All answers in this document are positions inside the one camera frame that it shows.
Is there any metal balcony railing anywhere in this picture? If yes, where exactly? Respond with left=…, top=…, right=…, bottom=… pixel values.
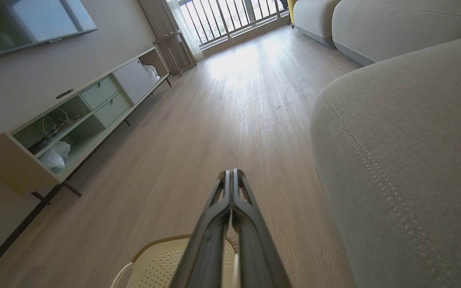
left=178, top=0, right=290, bottom=45

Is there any black wire bundle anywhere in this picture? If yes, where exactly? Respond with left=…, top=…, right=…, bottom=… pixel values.
left=28, top=108, right=83, bottom=154

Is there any beige plastic laundry basket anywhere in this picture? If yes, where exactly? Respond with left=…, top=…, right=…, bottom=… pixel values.
left=110, top=233, right=241, bottom=288

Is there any beige curtain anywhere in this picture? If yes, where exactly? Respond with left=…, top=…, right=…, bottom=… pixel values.
left=138, top=0, right=197, bottom=72

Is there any flat screen television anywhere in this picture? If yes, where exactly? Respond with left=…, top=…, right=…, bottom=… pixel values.
left=0, top=0, right=98, bottom=60

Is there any wooden side table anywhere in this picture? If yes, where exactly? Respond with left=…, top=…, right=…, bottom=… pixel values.
left=153, top=30, right=197, bottom=76

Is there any white cabinet door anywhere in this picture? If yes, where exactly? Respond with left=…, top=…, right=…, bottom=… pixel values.
left=113, top=59, right=155, bottom=104

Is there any white sheer curtain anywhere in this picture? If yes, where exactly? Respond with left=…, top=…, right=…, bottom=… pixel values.
left=166, top=0, right=205, bottom=62

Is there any large white plastic bag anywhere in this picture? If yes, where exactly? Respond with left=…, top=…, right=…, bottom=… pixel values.
left=38, top=141, right=72, bottom=170

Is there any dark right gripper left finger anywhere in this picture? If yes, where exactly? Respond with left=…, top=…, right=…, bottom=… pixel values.
left=169, top=170, right=232, bottom=288

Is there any beige tv cabinet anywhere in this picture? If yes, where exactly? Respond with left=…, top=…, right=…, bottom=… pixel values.
left=0, top=46, right=173, bottom=204

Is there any grey fabric sofa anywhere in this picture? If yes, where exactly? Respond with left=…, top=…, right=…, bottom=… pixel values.
left=311, top=31, right=461, bottom=288

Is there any grey sofa seat section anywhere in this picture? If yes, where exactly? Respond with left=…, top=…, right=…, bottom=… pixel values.
left=332, top=0, right=461, bottom=66

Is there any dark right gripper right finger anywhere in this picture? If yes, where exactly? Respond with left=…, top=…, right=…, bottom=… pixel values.
left=232, top=169, right=292, bottom=288

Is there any pale green cabinet drawer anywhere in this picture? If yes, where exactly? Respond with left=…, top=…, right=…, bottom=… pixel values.
left=80, top=76, right=120, bottom=110
left=94, top=92, right=132, bottom=128

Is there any small white plastic bag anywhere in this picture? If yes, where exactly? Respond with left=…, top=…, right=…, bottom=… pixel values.
left=143, top=65, right=161, bottom=83

